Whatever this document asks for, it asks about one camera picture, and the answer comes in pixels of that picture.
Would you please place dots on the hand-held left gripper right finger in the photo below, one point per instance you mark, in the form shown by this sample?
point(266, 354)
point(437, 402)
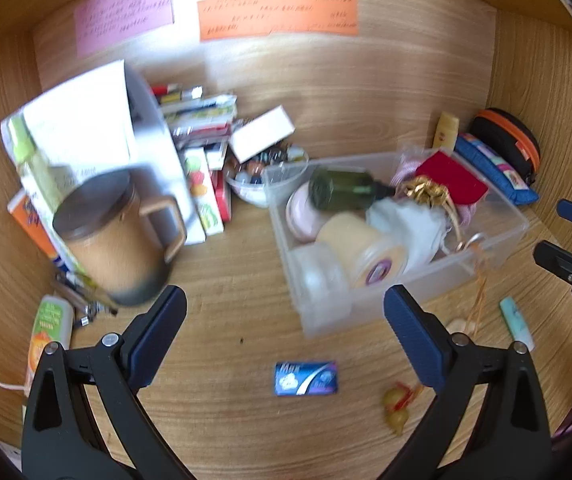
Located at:
point(413, 335)

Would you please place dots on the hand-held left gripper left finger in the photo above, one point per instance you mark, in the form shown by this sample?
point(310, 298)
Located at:
point(152, 340)

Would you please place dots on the clear plastic storage box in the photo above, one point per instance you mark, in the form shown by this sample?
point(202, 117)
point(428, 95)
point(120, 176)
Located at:
point(345, 310)

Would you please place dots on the gold thread charm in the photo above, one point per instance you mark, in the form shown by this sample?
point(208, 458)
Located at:
point(480, 290)

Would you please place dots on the cream plastic jar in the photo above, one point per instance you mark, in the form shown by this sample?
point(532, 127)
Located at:
point(355, 240)

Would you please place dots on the red velvet pouch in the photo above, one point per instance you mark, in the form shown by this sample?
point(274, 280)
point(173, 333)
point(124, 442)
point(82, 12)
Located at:
point(455, 175)

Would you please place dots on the gold foil ribbon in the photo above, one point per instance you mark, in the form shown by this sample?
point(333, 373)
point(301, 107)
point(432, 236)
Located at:
point(423, 191)

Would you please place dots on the dark green glass bottle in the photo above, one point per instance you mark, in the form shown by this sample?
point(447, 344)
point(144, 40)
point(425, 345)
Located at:
point(345, 190)

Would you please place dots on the pink round case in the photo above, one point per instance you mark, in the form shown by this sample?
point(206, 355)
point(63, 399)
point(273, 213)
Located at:
point(303, 215)

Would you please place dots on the yellow candy pieces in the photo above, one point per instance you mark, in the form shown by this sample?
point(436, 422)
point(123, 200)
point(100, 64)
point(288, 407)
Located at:
point(398, 407)

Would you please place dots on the teal tube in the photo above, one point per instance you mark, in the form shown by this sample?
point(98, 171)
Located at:
point(515, 322)

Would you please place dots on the blue printed packet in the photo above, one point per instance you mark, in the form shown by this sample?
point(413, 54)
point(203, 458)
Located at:
point(498, 167)

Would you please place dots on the black orange zip case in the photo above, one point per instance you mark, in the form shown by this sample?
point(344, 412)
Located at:
point(508, 140)

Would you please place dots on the brown ceramic mug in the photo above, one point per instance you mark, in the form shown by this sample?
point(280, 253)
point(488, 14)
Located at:
point(111, 245)

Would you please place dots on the orange green lotion tube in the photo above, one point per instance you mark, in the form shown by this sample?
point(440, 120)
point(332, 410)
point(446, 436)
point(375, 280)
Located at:
point(48, 332)

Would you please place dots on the white plastic bag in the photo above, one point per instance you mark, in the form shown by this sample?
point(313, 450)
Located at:
point(410, 230)

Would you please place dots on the clear round container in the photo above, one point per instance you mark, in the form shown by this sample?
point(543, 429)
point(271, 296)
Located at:
point(321, 280)

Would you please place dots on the fruit print box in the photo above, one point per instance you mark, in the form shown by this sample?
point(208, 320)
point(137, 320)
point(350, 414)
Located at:
point(203, 195)

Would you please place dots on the small yellow bottle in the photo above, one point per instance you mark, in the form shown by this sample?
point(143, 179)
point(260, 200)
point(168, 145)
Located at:
point(446, 132)

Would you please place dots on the red white box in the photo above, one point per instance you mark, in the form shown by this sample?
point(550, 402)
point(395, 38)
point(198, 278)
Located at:
point(221, 185)

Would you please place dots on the white bowl of beads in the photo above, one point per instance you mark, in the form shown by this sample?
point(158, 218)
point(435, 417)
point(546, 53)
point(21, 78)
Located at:
point(248, 185)

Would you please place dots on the yellow green spray bottle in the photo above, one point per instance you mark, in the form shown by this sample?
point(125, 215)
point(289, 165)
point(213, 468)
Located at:
point(41, 175)

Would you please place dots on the stack of packets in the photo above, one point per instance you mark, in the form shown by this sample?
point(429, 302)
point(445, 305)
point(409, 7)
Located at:
point(201, 115)

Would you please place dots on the white paper bag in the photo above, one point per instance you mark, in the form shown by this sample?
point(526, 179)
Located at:
point(96, 115)

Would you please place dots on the small white box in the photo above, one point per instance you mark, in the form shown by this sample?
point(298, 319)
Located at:
point(261, 135)

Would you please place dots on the pink paper note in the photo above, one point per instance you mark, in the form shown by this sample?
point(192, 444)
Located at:
point(121, 10)

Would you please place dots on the orange paper note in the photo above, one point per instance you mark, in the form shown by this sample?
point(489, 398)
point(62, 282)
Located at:
point(276, 17)

